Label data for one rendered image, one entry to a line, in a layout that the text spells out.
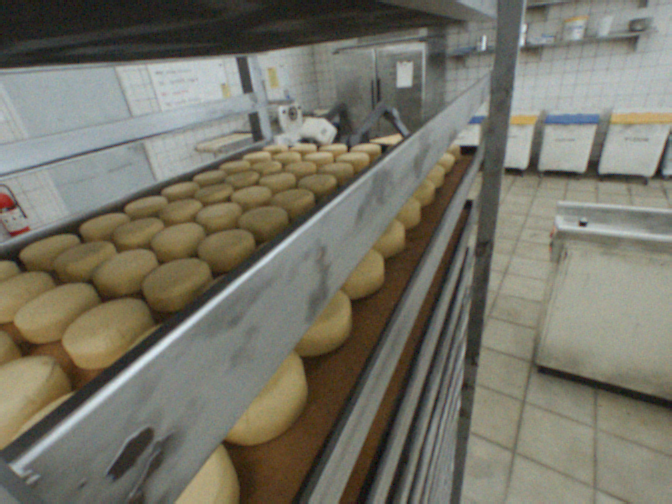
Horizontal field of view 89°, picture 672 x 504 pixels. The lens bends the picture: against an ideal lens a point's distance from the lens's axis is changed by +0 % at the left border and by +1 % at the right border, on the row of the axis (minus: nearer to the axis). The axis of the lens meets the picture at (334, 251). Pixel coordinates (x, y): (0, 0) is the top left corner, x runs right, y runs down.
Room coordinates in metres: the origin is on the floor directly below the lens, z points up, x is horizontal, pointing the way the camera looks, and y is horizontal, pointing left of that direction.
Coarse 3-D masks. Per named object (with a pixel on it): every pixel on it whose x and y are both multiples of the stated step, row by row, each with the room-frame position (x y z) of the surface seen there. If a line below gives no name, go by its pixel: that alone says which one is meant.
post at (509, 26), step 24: (504, 0) 0.52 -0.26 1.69; (504, 24) 0.52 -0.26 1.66; (504, 48) 0.52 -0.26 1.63; (504, 72) 0.52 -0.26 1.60; (504, 96) 0.52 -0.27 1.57; (504, 120) 0.51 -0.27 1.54; (504, 144) 0.51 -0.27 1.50; (504, 168) 0.52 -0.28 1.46; (480, 216) 0.52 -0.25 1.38; (480, 240) 0.52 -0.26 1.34; (480, 264) 0.52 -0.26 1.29; (480, 288) 0.52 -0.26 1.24; (480, 312) 0.52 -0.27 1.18; (480, 336) 0.51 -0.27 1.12; (456, 456) 0.52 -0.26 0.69; (456, 480) 0.52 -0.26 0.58
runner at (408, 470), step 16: (464, 272) 0.44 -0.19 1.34; (464, 288) 0.43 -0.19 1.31; (448, 320) 0.36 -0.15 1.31; (448, 336) 0.31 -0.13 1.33; (432, 384) 0.24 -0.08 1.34; (432, 400) 0.24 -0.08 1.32; (416, 432) 0.21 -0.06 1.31; (416, 448) 0.18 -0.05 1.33; (416, 464) 0.18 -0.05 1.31; (400, 480) 0.17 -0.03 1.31; (400, 496) 0.14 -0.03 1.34
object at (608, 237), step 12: (564, 228) 1.30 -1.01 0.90; (576, 228) 1.28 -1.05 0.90; (588, 228) 1.27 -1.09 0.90; (564, 240) 1.29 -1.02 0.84; (576, 240) 1.27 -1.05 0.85; (588, 240) 1.25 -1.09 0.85; (600, 240) 1.23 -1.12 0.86; (612, 240) 1.21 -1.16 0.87; (624, 240) 1.18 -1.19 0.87; (636, 240) 1.16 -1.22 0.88; (648, 240) 1.15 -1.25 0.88; (660, 240) 1.13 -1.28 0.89
